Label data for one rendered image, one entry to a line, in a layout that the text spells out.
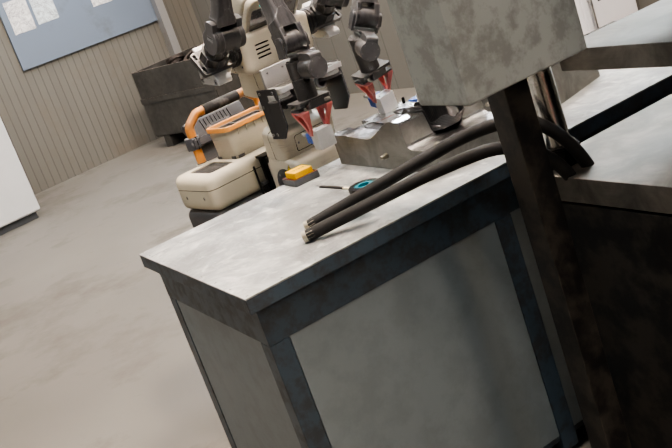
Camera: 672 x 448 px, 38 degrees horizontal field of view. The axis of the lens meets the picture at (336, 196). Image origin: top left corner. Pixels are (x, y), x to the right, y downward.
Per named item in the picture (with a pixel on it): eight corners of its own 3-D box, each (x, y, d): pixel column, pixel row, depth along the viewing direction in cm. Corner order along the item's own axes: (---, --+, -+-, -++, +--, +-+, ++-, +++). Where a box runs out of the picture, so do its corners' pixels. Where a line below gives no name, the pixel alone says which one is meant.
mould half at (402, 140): (341, 164, 281) (326, 120, 278) (412, 129, 292) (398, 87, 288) (442, 174, 238) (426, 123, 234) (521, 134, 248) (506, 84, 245)
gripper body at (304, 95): (332, 97, 258) (323, 70, 256) (300, 111, 254) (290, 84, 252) (320, 97, 264) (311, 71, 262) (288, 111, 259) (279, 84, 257)
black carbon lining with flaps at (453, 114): (361, 134, 276) (350, 102, 274) (405, 113, 283) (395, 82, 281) (431, 137, 246) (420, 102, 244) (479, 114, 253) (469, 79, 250)
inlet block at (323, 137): (299, 147, 270) (292, 129, 268) (314, 140, 272) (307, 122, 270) (322, 150, 259) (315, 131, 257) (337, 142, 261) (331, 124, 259)
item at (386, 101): (361, 108, 293) (354, 92, 290) (373, 99, 294) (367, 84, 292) (386, 115, 282) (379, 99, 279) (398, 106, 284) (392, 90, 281)
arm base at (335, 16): (325, 1, 321) (297, 13, 315) (332, -16, 314) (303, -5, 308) (341, 19, 319) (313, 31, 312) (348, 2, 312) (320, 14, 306)
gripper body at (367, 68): (392, 66, 279) (383, 43, 276) (365, 84, 275) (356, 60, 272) (379, 64, 284) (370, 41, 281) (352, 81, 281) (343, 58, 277)
